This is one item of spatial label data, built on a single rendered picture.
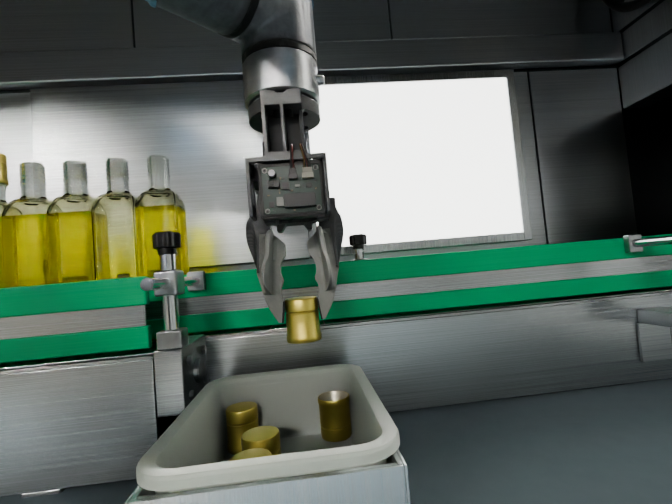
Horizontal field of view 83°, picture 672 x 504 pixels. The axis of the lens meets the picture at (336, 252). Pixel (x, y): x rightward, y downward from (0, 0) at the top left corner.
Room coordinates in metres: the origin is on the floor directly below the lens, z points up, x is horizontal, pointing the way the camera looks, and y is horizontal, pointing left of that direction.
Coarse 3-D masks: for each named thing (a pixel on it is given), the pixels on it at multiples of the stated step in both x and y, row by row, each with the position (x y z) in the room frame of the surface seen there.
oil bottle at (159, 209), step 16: (144, 192) 0.53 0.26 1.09; (160, 192) 0.53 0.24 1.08; (144, 208) 0.52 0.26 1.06; (160, 208) 0.52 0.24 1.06; (176, 208) 0.54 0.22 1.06; (144, 224) 0.52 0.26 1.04; (160, 224) 0.52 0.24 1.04; (176, 224) 0.53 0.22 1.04; (144, 240) 0.52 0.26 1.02; (144, 256) 0.52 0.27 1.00; (176, 256) 0.53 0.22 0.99; (144, 272) 0.52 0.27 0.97
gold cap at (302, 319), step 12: (288, 300) 0.38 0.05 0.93; (300, 300) 0.38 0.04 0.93; (312, 300) 0.38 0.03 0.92; (288, 312) 0.38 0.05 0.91; (300, 312) 0.38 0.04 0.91; (312, 312) 0.38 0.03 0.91; (288, 324) 0.38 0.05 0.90; (300, 324) 0.38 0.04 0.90; (312, 324) 0.38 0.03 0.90; (288, 336) 0.39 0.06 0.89; (300, 336) 0.38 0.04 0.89; (312, 336) 0.38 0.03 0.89
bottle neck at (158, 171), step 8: (152, 160) 0.54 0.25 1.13; (160, 160) 0.54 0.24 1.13; (168, 160) 0.56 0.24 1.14; (152, 168) 0.54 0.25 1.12; (160, 168) 0.54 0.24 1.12; (168, 168) 0.55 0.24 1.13; (152, 176) 0.54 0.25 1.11; (160, 176) 0.54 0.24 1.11; (168, 176) 0.55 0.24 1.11; (152, 184) 0.54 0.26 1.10; (160, 184) 0.54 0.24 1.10; (168, 184) 0.55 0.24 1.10
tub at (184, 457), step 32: (224, 384) 0.43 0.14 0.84; (256, 384) 0.44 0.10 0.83; (288, 384) 0.44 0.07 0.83; (320, 384) 0.45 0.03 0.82; (352, 384) 0.43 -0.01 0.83; (192, 416) 0.33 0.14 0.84; (224, 416) 0.43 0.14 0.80; (288, 416) 0.44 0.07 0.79; (352, 416) 0.42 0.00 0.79; (384, 416) 0.29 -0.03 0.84; (160, 448) 0.27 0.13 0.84; (192, 448) 0.32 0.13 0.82; (224, 448) 0.41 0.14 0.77; (288, 448) 0.41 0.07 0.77; (320, 448) 0.40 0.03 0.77; (352, 448) 0.24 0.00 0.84; (384, 448) 0.24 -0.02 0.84; (160, 480) 0.23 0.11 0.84; (192, 480) 0.23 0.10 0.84; (224, 480) 0.23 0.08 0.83; (256, 480) 0.24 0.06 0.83
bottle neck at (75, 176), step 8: (72, 160) 0.53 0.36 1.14; (64, 168) 0.53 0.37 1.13; (72, 168) 0.53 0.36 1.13; (80, 168) 0.53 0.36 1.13; (64, 176) 0.53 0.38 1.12; (72, 176) 0.53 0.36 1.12; (80, 176) 0.53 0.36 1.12; (64, 184) 0.53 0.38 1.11; (72, 184) 0.53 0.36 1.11; (80, 184) 0.53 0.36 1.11; (64, 192) 0.53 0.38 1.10; (72, 192) 0.53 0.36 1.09; (80, 192) 0.53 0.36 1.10
